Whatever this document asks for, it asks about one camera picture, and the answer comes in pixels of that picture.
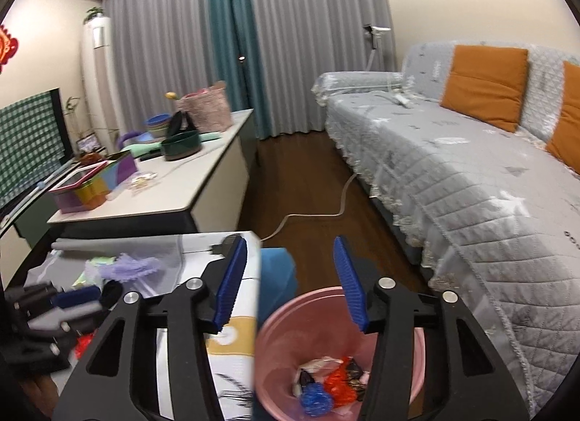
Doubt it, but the grey quilted sofa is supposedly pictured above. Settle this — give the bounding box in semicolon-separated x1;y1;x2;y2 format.
312;41;580;385

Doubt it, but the green checked cloth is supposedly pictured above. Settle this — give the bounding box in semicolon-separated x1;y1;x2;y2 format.
0;90;62;209

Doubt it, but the light green tray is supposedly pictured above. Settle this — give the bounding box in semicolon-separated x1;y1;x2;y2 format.
129;133;164;150

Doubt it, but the white standing air conditioner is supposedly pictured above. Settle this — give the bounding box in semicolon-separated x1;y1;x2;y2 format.
80;14;121;150

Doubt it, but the teal curtain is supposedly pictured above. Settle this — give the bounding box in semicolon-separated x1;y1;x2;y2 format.
204;0;273;141

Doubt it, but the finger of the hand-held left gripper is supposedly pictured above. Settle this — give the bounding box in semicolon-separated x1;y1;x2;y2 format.
7;284;101;313
27;305;107;356

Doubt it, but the dark brown wrapper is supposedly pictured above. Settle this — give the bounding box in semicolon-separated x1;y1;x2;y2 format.
347;358;369;400

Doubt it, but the grey curtain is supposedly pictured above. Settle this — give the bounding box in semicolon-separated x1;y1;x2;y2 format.
100;0;227;132
245;0;397;136

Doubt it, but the purple foam net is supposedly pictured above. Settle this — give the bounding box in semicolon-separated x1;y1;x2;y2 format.
97;254;161;283

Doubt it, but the orange cushion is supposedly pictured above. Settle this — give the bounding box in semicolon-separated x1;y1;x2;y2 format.
546;60;580;177
439;44;530;133

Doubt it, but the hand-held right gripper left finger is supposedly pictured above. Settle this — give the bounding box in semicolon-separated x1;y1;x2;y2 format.
52;234;249;421

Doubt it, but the large red plastic bag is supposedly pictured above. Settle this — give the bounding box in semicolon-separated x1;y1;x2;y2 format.
323;358;363;408

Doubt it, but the blue stool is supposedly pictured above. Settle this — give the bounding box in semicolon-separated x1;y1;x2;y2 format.
260;247;297;313

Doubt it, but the thin potted plant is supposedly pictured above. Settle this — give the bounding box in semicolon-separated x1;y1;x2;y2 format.
63;95;91;141

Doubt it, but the person's left hand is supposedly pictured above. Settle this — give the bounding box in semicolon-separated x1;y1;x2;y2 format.
18;376;59;419

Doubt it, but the pale plastic bag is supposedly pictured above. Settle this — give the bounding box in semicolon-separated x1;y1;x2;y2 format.
72;257;116;288

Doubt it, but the small red plastic bag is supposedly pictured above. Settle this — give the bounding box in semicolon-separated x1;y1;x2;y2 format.
74;332;99;359

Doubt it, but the colourful storage box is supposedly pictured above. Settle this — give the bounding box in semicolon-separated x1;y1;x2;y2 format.
47;149;139;214

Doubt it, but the dark green basin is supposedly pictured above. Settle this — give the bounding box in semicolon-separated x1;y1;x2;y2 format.
161;130;203;161

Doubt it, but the white top coffee table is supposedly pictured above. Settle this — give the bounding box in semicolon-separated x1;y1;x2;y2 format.
46;108;257;241

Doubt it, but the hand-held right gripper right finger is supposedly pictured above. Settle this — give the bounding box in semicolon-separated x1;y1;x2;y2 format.
333;235;531;421

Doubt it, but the white cable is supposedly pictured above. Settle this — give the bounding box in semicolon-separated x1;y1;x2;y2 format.
259;172;359;241

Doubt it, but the pink plastic bin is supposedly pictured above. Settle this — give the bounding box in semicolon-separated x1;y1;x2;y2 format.
254;286;427;421

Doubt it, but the red hanging ornament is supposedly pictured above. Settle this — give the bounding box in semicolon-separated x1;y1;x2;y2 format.
0;25;20;75

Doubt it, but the black television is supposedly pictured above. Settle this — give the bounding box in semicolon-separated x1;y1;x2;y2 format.
0;88;75;222

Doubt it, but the stack of blue bowls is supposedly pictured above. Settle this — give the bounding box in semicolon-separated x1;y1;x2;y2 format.
145;114;172;140

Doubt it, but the clear plastic film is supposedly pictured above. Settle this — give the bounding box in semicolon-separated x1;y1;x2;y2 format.
120;237;186;297

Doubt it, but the photo frame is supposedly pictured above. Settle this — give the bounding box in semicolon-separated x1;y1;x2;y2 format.
75;133;103;154

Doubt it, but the cream white bag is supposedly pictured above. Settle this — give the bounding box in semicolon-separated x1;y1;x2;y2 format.
292;356;345;397

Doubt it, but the pink bag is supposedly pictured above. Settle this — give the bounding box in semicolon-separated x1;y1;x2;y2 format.
174;81;234;134

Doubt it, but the blue plastic bag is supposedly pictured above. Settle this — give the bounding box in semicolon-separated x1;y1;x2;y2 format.
299;382;334;417

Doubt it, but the small black object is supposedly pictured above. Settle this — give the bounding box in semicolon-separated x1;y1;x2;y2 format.
99;282;124;310

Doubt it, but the white floor stand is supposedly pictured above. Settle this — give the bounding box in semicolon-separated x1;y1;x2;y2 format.
362;24;391;72

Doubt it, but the white printed tablecloth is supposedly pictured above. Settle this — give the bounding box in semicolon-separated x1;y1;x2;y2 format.
156;231;264;421

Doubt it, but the pile of clear wrappers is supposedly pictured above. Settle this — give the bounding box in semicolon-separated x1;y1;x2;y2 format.
124;173;159;191

